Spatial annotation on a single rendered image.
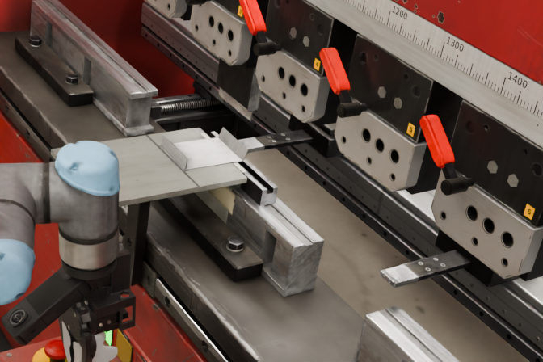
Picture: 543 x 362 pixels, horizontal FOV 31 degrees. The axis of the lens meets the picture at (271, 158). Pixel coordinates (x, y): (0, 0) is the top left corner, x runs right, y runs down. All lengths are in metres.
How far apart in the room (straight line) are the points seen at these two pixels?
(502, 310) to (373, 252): 1.84
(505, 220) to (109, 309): 0.52
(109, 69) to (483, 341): 1.60
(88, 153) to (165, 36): 1.10
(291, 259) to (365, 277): 1.73
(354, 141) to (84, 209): 0.37
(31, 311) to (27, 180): 0.19
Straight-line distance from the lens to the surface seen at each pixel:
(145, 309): 1.70
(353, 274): 3.23
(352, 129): 1.31
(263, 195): 1.57
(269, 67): 1.45
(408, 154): 1.23
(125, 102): 1.92
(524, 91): 1.09
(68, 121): 1.97
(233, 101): 1.62
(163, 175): 1.56
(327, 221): 3.47
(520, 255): 1.13
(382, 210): 1.71
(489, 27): 1.12
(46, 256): 2.10
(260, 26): 1.41
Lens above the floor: 1.77
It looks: 28 degrees down
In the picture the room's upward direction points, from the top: 10 degrees clockwise
